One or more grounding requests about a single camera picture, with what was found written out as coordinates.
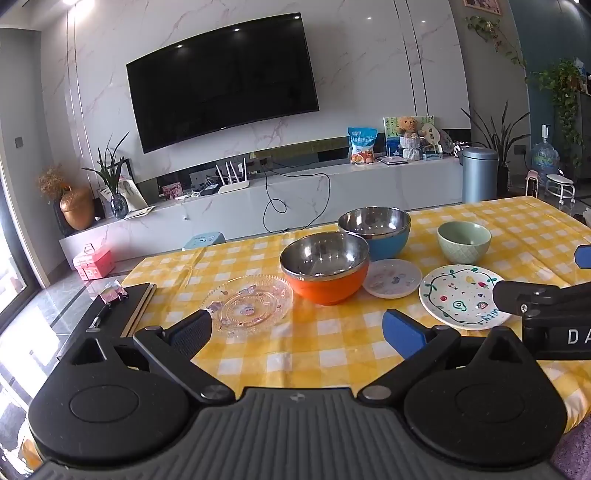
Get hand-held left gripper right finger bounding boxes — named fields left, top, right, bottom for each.
left=358, top=309, right=527, bottom=402

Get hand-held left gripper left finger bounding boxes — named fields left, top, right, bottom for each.
left=69, top=309, right=236, bottom=406

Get small white plate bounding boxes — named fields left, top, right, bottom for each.
left=362, top=258, right=423, bottom=298

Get clear glass plate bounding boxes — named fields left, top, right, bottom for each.
left=202, top=274, right=295, bottom=342

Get large painted white plate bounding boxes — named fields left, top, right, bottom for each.
left=419, top=264, right=513, bottom=330

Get green ceramic bowl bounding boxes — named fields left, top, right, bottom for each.
left=437, top=221, right=491, bottom=265

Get blue steel bowl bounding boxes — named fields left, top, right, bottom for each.
left=337, top=207, right=411, bottom=262

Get orange steel bowl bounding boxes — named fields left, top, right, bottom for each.
left=280, top=232, right=371, bottom=306

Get black notebook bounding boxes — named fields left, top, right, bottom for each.
left=76, top=282, right=158, bottom=340

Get yellow checked tablecloth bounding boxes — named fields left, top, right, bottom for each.
left=18, top=198, right=591, bottom=462

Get white stool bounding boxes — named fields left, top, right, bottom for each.
left=546, top=174, right=575, bottom=206

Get teal stool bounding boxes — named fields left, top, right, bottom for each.
left=182, top=232, right=226, bottom=251

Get pink foil wrapper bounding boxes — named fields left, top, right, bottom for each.
left=99, top=284, right=129, bottom=304

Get black pen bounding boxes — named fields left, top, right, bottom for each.
left=88, top=305, right=114, bottom=329

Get blue water jug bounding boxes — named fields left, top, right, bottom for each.
left=531, top=124, right=560, bottom=178

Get pink box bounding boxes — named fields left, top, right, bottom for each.
left=74, top=244, right=116, bottom=281

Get purple fuzzy rug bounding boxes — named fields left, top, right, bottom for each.
left=551, top=427, right=591, bottom=480

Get grey trash can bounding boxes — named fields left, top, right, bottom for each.
left=462, top=147, right=499, bottom=204

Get white router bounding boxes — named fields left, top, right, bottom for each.
left=215, top=158, right=250, bottom=193

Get plant in blue glass vase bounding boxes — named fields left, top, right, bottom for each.
left=82, top=132, right=131, bottom=220

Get long-leaved potted plant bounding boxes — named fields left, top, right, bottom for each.
left=462, top=106, right=532, bottom=197

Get white drawing card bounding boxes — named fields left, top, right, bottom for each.
left=99, top=178, right=149, bottom=213

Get white marble television console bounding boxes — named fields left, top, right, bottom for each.
left=59, top=152, right=465, bottom=266

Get golden vase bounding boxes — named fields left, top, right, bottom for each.
left=60, top=186, right=95, bottom=230

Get bushy ivy plant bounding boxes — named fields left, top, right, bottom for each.
left=526, top=58, right=587, bottom=167

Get paper hand fan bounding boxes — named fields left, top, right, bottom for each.
left=418, top=121, right=441, bottom=153

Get blue snack bag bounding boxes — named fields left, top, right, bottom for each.
left=347, top=127, right=380, bottom=164

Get teddy bear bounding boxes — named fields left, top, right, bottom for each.
left=398, top=116, right=423, bottom=161

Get green picture board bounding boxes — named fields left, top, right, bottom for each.
left=383, top=115, right=437, bottom=158

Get dried flowers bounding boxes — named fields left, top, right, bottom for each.
left=37, top=165, right=70, bottom=201

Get black television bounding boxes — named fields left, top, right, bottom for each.
left=126, top=12, right=320, bottom=154

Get hanging ivy vine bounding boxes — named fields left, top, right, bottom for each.
left=464, top=16, right=527, bottom=70

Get black cable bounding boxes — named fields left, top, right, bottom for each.
left=263, top=173, right=331, bottom=234

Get framed wall picture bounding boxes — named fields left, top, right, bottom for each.
left=463, top=0, right=502, bottom=16

